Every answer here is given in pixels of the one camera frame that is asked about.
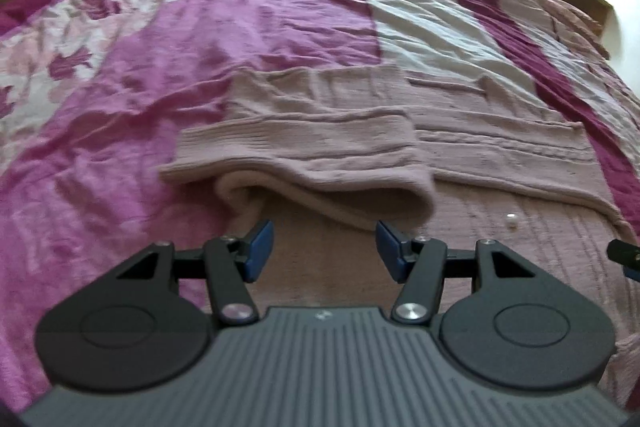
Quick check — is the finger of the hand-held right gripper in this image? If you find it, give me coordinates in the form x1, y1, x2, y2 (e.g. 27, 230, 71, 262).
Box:
606, 239, 640, 281

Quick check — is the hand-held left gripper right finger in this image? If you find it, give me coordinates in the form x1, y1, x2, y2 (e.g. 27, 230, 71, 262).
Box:
375, 219, 538, 326

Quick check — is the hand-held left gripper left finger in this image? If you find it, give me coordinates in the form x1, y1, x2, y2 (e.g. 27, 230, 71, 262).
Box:
116, 219, 276, 326

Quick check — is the pink knitted cardigan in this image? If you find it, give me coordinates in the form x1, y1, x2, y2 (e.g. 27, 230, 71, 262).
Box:
159, 64, 640, 408

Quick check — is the purple floral striped bed cover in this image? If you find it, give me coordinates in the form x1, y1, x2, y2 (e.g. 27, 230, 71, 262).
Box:
0, 0, 640, 413

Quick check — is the pink knitted blanket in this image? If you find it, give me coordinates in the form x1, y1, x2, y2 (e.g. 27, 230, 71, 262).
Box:
547, 0, 613, 60

